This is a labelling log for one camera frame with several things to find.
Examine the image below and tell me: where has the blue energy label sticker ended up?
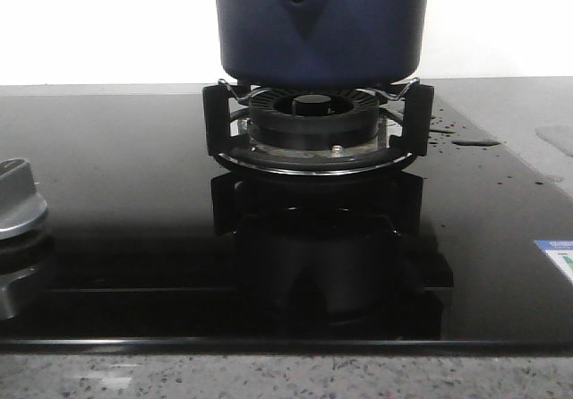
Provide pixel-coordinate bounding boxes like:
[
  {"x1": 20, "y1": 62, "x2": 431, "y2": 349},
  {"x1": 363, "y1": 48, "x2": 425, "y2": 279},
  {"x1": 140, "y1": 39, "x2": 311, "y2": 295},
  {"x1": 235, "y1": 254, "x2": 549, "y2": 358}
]
[{"x1": 534, "y1": 240, "x2": 573, "y2": 283}]

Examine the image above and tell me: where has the silver stove control knob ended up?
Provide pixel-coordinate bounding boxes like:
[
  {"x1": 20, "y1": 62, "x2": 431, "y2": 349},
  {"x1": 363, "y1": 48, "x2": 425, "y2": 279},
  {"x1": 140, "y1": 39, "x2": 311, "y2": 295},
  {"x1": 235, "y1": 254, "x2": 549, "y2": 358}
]
[{"x1": 1, "y1": 158, "x2": 48, "y2": 241}]

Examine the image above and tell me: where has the black glass gas cooktop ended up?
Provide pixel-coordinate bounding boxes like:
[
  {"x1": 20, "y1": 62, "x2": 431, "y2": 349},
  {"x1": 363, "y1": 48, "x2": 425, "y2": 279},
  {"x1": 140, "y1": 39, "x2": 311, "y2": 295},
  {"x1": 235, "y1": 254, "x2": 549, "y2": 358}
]
[{"x1": 1, "y1": 94, "x2": 572, "y2": 355}]

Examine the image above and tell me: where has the dark blue cooking pot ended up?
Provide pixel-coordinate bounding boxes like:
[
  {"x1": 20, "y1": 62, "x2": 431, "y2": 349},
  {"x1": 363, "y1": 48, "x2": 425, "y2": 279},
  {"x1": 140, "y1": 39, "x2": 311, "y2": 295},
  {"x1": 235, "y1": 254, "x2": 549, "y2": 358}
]
[{"x1": 216, "y1": 0, "x2": 427, "y2": 89}]

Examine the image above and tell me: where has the black round gas burner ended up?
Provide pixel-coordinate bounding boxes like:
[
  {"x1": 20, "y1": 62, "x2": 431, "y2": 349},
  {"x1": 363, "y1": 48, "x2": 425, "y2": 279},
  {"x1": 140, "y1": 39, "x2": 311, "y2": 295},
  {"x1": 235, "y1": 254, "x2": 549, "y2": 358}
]
[{"x1": 233, "y1": 89, "x2": 381, "y2": 157}]

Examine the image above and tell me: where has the black pot support grate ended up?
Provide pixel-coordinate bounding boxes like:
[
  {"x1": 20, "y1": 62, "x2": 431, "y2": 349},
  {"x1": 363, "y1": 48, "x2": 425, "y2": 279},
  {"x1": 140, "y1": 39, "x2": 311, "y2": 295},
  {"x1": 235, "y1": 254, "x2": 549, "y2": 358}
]
[{"x1": 202, "y1": 79, "x2": 434, "y2": 177}]

